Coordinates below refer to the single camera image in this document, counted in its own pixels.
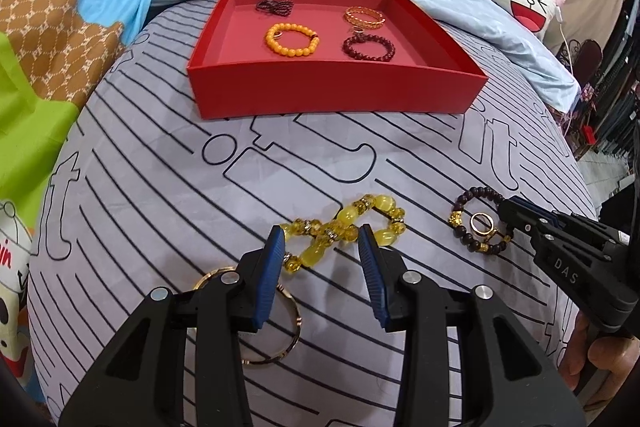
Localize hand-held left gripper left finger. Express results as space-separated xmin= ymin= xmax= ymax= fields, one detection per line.
xmin=57 ymin=224 xmax=287 ymax=427

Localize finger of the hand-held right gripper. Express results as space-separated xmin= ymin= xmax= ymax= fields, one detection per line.
xmin=497 ymin=206 xmax=554 ymax=254
xmin=505 ymin=196 xmax=601 ymax=233

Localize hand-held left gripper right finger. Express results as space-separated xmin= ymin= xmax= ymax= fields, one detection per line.
xmin=357 ymin=223 xmax=586 ymax=427

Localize gold ring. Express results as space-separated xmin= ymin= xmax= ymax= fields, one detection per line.
xmin=469 ymin=212 xmax=497 ymax=238

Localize yellow crystal bracelet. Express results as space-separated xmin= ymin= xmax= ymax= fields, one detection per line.
xmin=279 ymin=193 xmax=407 ymax=275

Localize black bead bracelet gold charms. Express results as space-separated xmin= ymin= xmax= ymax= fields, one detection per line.
xmin=448 ymin=188 xmax=513 ymax=257

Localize red cardboard box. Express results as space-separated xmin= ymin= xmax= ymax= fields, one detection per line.
xmin=186 ymin=0 xmax=489 ymax=120

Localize dark red bead bracelet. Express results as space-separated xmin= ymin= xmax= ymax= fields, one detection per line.
xmin=341 ymin=33 xmax=393 ymax=62

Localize orange bead bracelet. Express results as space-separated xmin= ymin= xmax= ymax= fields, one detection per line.
xmin=265 ymin=23 xmax=317 ymax=58

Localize gold braided bracelet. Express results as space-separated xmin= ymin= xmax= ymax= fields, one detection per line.
xmin=342 ymin=5 xmax=386 ymax=29

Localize dark brown small-bead bracelet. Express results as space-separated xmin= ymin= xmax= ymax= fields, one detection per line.
xmin=255 ymin=0 xmax=295 ymax=16

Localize person's right hand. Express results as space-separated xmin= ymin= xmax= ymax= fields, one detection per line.
xmin=570 ymin=314 xmax=639 ymax=408

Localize thin metal bangle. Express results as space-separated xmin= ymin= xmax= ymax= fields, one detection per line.
xmin=192 ymin=266 xmax=302 ymax=365

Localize grey striped bedsheet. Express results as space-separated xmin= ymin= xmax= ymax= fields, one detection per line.
xmin=27 ymin=0 xmax=598 ymax=427

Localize dark wooden chair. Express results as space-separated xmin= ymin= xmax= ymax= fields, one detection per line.
xmin=562 ymin=39 xmax=606 ymax=88

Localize cartoon monkey blanket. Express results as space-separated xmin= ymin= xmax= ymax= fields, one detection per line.
xmin=0 ymin=0 xmax=166 ymax=388

